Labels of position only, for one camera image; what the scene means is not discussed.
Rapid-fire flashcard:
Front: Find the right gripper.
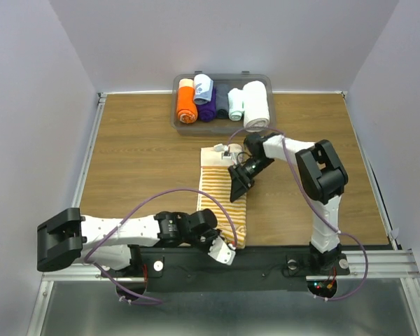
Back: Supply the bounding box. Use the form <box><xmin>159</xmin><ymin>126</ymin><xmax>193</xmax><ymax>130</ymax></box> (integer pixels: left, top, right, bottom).
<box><xmin>227</xmin><ymin>157</ymin><xmax>274</xmax><ymax>202</ymax></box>

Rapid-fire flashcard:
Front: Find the yellow striped towel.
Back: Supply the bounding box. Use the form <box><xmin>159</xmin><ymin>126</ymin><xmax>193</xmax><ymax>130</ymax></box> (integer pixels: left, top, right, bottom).
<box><xmin>197</xmin><ymin>143</ymin><xmax>247</xmax><ymax>249</ymax></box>

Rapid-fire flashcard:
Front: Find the light blue towel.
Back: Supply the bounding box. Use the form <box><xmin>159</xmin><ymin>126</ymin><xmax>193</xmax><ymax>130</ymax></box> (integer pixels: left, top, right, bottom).
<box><xmin>193</xmin><ymin>73</ymin><xmax>214</xmax><ymax>105</ymax></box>

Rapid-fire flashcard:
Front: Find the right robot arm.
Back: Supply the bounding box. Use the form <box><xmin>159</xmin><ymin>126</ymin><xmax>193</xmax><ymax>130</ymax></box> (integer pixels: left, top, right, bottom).
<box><xmin>228</xmin><ymin>132</ymin><xmax>349</xmax><ymax>273</ymax></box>

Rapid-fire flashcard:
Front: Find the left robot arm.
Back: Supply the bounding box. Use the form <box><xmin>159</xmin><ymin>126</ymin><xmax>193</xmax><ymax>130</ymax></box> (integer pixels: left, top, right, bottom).
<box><xmin>36</xmin><ymin>208</ymin><xmax>226</xmax><ymax>276</ymax></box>

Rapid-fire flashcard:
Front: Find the purple rolled towel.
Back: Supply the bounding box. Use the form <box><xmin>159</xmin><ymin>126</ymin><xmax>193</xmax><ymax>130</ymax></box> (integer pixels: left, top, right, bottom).
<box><xmin>197</xmin><ymin>87</ymin><xmax>216</xmax><ymax>123</ymax></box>

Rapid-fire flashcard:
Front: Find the mint rolled towel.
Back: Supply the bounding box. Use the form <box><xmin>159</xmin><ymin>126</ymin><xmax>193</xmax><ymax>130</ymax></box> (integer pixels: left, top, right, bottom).
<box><xmin>227</xmin><ymin>88</ymin><xmax>244</xmax><ymax>121</ymax></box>

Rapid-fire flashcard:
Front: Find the clear plastic bin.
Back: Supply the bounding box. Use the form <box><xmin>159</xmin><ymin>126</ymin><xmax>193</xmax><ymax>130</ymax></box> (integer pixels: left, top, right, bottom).
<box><xmin>170</xmin><ymin>71</ymin><xmax>277</xmax><ymax>137</ymax></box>

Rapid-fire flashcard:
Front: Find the white rolled towel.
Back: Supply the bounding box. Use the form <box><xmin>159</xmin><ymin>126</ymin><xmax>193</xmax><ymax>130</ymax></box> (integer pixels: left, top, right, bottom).
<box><xmin>242</xmin><ymin>80</ymin><xmax>270</xmax><ymax>132</ymax></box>

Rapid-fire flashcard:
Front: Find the dark grey rolled towel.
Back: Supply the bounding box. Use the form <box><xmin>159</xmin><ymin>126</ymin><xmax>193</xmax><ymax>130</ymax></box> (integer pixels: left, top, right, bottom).
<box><xmin>216</xmin><ymin>83</ymin><xmax>229</xmax><ymax>119</ymax></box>

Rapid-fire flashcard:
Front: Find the orange rolled towel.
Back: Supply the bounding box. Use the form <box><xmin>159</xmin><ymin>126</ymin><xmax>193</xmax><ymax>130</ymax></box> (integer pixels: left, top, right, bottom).
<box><xmin>176</xmin><ymin>78</ymin><xmax>198</xmax><ymax>124</ymax></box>

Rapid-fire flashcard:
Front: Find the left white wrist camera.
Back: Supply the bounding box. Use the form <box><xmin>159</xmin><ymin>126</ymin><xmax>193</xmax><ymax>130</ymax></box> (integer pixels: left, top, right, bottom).
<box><xmin>208</xmin><ymin>237</ymin><xmax>236</xmax><ymax>265</ymax></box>

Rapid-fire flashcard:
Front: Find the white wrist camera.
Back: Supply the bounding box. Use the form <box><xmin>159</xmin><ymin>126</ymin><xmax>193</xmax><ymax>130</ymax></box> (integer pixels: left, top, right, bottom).
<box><xmin>208</xmin><ymin>237</ymin><xmax>236</xmax><ymax>265</ymax></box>
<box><xmin>221</xmin><ymin>146</ymin><xmax>237</xmax><ymax>167</ymax></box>

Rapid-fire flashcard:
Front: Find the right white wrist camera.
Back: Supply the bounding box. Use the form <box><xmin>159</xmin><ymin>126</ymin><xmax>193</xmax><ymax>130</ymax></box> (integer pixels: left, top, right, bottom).
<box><xmin>221</xmin><ymin>146</ymin><xmax>237</xmax><ymax>167</ymax></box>

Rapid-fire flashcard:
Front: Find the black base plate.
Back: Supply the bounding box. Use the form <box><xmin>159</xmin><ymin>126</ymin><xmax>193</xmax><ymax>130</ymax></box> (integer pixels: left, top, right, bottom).
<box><xmin>110</xmin><ymin>246</ymin><xmax>350</xmax><ymax>293</ymax></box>

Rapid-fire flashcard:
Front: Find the aluminium frame rail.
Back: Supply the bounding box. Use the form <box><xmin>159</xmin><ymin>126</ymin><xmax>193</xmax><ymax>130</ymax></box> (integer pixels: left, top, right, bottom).
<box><xmin>28</xmin><ymin>93</ymin><xmax>420</xmax><ymax>335</ymax></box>

